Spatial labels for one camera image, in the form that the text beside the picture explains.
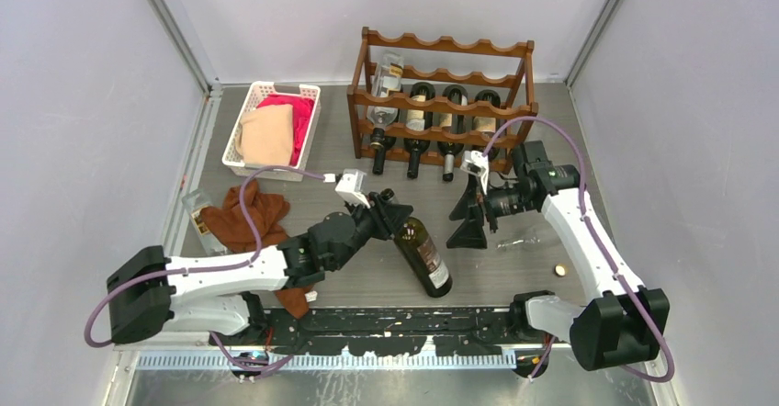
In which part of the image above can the clear bottle brown label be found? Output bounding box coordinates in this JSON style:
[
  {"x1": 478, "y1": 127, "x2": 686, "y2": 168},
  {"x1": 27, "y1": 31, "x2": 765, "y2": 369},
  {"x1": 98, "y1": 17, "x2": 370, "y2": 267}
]
[{"x1": 367, "y1": 51, "x2": 404, "y2": 129}]

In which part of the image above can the pink folded cloth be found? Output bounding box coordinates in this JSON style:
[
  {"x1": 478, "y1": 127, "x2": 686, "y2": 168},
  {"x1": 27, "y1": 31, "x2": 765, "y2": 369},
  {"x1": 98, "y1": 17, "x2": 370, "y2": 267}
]
[{"x1": 257, "y1": 94, "x2": 314, "y2": 166}]

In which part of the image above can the clear lying bottle upper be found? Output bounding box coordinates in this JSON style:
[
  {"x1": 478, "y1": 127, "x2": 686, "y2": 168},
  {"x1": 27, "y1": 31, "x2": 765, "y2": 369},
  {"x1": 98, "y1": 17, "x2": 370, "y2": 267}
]
[{"x1": 520, "y1": 117, "x2": 548, "y2": 143}]

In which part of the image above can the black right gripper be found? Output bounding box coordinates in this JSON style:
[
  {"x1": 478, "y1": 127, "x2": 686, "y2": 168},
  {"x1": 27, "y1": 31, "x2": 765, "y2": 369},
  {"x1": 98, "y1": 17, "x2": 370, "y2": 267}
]
[{"x1": 446, "y1": 172, "x2": 536, "y2": 249}]

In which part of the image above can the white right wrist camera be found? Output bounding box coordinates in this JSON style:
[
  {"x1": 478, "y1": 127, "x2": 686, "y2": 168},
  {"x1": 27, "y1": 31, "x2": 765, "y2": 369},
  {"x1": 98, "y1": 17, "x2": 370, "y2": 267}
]
[{"x1": 460, "y1": 150, "x2": 490, "y2": 194}]

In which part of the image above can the clear lying bottle lower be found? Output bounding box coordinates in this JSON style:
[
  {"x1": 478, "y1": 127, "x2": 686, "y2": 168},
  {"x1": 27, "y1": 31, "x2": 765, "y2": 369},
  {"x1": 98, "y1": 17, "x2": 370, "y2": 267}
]
[{"x1": 497, "y1": 203, "x2": 597, "y2": 258}]

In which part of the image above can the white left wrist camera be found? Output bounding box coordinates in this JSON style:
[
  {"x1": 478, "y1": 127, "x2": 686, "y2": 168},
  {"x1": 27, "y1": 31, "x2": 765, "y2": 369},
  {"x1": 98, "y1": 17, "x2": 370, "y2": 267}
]
[{"x1": 323, "y1": 169, "x2": 371, "y2": 208}]

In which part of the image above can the clear bottle under towel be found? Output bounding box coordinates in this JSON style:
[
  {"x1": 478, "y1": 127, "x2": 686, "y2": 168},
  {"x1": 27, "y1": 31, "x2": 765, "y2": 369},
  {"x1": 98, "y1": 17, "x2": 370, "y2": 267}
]
[{"x1": 181, "y1": 188, "x2": 228, "y2": 256}]

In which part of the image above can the brown wooden wine rack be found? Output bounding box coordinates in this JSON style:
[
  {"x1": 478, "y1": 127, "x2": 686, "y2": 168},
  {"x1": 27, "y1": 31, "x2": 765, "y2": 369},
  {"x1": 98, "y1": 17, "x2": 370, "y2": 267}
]
[{"x1": 346, "y1": 27, "x2": 538, "y2": 159}]

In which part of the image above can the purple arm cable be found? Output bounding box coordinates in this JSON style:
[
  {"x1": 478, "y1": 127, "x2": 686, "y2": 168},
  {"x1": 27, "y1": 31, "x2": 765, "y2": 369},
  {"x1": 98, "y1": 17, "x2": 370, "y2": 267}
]
[
  {"x1": 84, "y1": 166, "x2": 327, "y2": 381},
  {"x1": 483, "y1": 115, "x2": 677, "y2": 384}
]

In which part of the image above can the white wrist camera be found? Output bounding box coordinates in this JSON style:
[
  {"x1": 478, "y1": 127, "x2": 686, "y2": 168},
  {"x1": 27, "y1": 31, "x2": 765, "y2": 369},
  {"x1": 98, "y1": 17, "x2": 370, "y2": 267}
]
[
  {"x1": 323, "y1": 169, "x2": 371, "y2": 208},
  {"x1": 460, "y1": 150, "x2": 490, "y2": 194}
]

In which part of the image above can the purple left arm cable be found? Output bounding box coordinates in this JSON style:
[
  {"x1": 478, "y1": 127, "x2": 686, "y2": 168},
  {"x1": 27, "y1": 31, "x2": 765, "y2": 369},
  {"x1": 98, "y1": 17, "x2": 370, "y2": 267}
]
[{"x1": 84, "y1": 166, "x2": 327, "y2": 381}]

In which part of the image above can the peach folded cloth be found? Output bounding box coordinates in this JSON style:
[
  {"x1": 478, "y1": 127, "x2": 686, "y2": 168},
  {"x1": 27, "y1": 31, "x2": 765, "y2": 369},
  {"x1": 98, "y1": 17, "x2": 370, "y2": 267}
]
[{"x1": 237, "y1": 105, "x2": 294, "y2": 165}]

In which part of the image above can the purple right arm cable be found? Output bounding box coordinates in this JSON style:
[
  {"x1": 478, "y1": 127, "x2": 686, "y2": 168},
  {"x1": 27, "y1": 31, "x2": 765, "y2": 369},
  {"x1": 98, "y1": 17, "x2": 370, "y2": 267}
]
[{"x1": 483, "y1": 115, "x2": 677, "y2": 384}]

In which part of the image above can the clear lying bottle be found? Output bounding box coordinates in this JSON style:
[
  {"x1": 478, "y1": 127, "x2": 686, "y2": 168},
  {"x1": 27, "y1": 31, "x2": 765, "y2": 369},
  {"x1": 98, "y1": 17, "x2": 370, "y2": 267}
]
[
  {"x1": 520, "y1": 117, "x2": 548, "y2": 143},
  {"x1": 497, "y1": 203, "x2": 597, "y2": 258}
]

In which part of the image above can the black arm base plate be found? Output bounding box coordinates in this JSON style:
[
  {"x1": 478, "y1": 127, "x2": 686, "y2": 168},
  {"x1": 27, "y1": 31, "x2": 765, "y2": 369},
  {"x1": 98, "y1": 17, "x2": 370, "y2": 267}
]
[{"x1": 218, "y1": 307, "x2": 549, "y2": 356}]

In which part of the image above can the dark wine bottle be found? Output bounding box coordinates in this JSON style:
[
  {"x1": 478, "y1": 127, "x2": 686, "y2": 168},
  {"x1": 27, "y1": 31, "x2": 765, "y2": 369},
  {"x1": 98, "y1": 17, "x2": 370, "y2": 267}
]
[{"x1": 437, "y1": 85, "x2": 468, "y2": 183}]

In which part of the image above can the white plastic basket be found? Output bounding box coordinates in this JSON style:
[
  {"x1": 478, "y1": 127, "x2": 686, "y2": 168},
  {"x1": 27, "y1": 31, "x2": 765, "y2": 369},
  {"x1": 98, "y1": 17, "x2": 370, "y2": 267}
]
[{"x1": 222, "y1": 81, "x2": 322, "y2": 181}]

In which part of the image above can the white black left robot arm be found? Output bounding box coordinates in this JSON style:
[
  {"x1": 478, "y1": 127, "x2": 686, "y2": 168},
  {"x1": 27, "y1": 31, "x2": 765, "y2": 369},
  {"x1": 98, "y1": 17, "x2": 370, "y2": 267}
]
[{"x1": 107, "y1": 193, "x2": 413, "y2": 344}]

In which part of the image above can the dark bottle white label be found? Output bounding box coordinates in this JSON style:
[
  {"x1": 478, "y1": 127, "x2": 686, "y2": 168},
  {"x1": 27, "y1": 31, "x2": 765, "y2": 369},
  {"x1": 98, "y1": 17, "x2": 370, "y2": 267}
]
[{"x1": 403, "y1": 82, "x2": 435, "y2": 179}]

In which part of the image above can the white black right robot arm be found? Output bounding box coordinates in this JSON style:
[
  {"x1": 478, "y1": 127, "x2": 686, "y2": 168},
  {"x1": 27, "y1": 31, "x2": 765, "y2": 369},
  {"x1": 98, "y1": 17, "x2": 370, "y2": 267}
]
[{"x1": 446, "y1": 141, "x2": 670, "y2": 371}]

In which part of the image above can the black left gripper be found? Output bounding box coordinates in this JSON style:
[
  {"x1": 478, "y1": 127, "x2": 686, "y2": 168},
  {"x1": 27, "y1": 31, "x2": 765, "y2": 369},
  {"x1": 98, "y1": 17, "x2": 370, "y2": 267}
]
[{"x1": 330, "y1": 190, "x2": 411, "y2": 270}]

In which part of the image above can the brown towel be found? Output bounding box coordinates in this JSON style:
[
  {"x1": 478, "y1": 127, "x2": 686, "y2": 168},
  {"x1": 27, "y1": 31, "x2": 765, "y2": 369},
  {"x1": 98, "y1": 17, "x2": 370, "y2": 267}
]
[{"x1": 200, "y1": 179, "x2": 324, "y2": 320}]

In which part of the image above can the green bottle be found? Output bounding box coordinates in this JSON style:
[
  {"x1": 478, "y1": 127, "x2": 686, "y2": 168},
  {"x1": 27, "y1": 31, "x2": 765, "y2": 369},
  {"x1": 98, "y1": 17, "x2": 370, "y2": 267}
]
[{"x1": 393, "y1": 216, "x2": 453, "y2": 298}]

